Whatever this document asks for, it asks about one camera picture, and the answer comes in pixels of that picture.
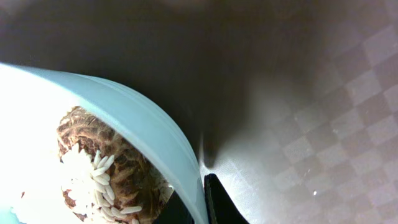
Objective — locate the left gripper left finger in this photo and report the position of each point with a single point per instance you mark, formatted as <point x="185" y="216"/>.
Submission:
<point x="174" y="212"/>

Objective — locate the brown food piece in bowl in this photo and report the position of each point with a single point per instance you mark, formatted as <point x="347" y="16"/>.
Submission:
<point x="133" y="179"/>

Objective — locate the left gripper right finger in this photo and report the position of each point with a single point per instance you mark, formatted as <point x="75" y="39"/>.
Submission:
<point x="220" y="207"/>

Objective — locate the light blue rice bowl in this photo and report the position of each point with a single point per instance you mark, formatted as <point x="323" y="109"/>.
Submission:
<point x="138" y="119"/>

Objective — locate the dark brown serving tray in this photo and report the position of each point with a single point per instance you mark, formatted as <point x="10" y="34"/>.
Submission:
<point x="292" y="104"/>

